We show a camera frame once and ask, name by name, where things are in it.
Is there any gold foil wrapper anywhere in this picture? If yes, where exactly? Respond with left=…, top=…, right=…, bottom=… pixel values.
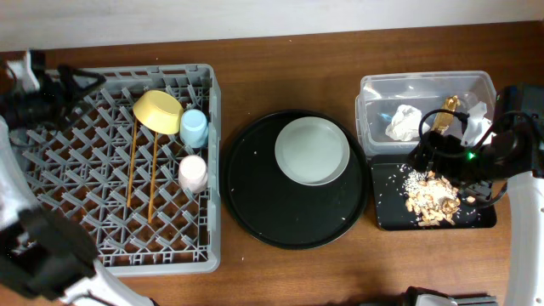
left=431, top=95, right=461, bottom=134

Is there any white tissue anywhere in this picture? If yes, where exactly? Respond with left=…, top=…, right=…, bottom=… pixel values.
left=385, top=105, right=422, bottom=142

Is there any yellow bowl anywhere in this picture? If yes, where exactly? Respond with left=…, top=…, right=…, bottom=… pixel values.
left=133, top=90, right=184, bottom=135

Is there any wooden chopstick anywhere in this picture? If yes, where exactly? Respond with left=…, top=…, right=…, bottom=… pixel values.
left=127, top=117, right=138, bottom=207
left=147, top=132, right=159, bottom=224

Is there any grey round plate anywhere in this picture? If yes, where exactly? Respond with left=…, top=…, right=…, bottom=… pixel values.
left=275, top=116, right=350, bottom=186

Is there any light blue cup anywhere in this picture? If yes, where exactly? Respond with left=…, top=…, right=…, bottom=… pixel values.
left=179, top=109, right=208, bottom=149

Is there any pink cup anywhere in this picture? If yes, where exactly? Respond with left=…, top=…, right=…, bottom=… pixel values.
left=178, top=155, right=208, bottom=194

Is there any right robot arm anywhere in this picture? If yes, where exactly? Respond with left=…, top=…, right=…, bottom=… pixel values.
left=408, top=84, right=543, bottom=305

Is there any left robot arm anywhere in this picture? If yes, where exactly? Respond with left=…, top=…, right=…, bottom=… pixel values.
left=1, top=62, right=155, bottom=306

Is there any grey dishwasher rack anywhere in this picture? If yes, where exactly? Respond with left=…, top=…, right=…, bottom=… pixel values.
left=10, top=64, right=221, bottom=276

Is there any food scraps pile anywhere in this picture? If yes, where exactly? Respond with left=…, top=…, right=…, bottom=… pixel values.
left=403, top=171, right=462, bottom=227

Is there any black rectangular tray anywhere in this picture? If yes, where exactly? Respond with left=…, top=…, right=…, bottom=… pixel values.
left=370, top=155, right=497, bottom=231

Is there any clear plastic bin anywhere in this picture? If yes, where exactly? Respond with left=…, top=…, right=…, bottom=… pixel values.
left=355, top=71, right=496, bottom=159

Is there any round black tray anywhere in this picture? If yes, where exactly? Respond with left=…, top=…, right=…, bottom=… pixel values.
left=219, top=110, right=371, bottom=250

